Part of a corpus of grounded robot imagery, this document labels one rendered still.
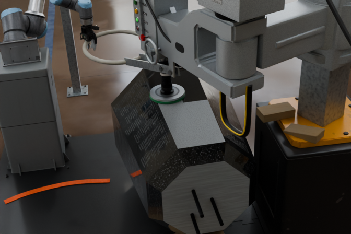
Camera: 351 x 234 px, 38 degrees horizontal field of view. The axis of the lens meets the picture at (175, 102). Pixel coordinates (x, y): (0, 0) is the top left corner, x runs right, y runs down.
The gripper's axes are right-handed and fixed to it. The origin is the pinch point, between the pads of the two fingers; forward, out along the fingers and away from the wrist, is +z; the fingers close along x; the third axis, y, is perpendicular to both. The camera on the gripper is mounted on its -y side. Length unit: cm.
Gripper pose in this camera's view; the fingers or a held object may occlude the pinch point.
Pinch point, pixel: (91, 47)
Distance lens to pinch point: 374.8
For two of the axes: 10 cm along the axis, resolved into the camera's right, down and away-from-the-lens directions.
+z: 0.1, 8.4, 5.5
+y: -4.5, 4.9, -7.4
